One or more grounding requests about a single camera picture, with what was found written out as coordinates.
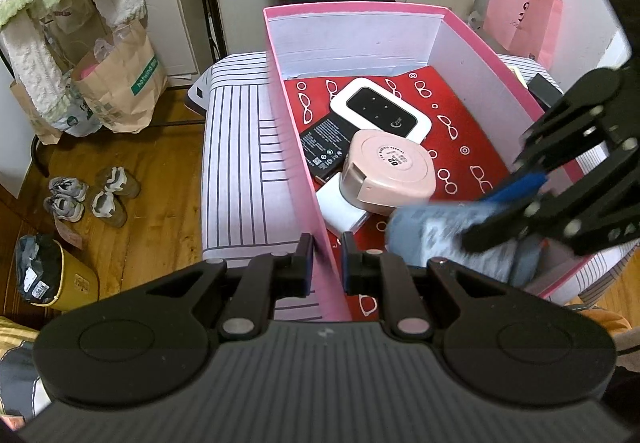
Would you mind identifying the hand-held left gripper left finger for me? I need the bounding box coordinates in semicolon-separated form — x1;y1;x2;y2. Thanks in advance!
140;232;316;341

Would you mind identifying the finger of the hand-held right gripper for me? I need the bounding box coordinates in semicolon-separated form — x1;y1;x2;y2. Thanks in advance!
480;68;632;205
460;143;640;256

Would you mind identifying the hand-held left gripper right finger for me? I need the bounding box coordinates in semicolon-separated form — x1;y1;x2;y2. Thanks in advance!
341;232;521;343

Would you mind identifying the white charger block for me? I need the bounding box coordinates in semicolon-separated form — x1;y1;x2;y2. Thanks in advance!
316;172;371;233

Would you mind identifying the blue grey sock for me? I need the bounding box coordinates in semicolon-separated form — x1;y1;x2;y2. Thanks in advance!
387;203;543;284

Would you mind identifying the black power bank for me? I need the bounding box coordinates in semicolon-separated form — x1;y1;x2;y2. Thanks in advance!
527;73;566;110

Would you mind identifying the pink rounded case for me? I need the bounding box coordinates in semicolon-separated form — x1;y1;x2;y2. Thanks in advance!
339;129;437;214

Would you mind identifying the black battery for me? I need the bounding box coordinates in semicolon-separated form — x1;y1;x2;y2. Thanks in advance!
300;112;358;179

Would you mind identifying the white and black pocket router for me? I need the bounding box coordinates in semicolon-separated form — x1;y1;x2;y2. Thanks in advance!
329;78;432;143

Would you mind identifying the pink cardboard box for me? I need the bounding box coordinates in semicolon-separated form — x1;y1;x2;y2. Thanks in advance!
263;3;598;321

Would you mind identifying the red glasses-print cloth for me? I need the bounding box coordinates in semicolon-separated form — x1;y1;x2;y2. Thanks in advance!
285;64;511;321

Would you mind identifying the pink shopping bag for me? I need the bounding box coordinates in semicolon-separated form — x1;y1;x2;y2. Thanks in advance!
482;0;568;69

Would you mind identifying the orange fabric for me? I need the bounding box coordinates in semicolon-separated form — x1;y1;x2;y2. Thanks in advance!
567;303;640;354

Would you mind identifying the brown white shoe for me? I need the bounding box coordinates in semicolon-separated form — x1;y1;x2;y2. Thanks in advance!
97;166;142;199
90;190;128;229

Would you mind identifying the yellow trash bin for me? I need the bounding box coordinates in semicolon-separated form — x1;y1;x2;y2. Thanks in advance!
14;233;101;314

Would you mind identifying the grey white sneaker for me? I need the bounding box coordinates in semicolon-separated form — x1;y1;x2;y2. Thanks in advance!
44;193;85;224
48;176;90;201

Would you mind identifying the brown paper bag green label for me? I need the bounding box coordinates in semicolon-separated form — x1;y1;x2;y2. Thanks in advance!
70;18;168;134

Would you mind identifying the black trash bag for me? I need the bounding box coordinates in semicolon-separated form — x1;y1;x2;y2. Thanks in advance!
14;234;63;306

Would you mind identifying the white green plastic bag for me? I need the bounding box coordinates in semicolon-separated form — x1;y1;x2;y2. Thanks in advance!
50;83;103;139

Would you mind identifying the yellow patterned fabric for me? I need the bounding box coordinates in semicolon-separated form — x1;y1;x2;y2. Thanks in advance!
0;315;51;424

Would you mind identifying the plain brown paper bag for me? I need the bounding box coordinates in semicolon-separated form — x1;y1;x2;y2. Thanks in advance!
9;76;63;146

